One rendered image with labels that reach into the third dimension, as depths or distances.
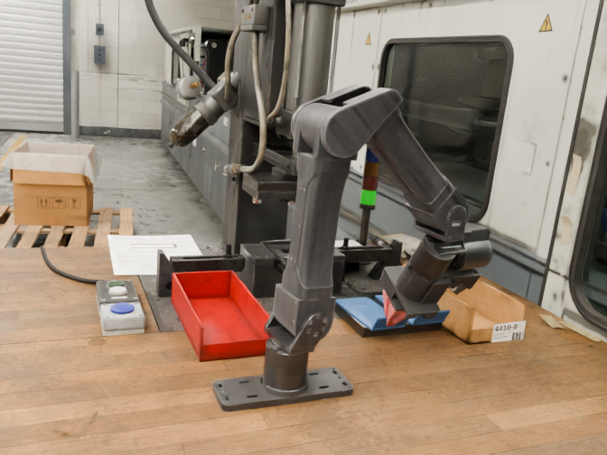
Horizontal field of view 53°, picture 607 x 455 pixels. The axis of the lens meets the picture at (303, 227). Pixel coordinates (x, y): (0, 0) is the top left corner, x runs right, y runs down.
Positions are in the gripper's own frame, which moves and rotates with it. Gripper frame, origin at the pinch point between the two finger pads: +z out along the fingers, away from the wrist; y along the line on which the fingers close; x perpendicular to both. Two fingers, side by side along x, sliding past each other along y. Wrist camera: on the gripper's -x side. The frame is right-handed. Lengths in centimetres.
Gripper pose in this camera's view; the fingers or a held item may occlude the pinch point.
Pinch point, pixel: (390, 320)
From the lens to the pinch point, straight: 109.8
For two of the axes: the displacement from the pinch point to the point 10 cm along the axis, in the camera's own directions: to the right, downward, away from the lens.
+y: -3.2, -7.1, 6.3
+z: -3.0, 7.0, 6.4
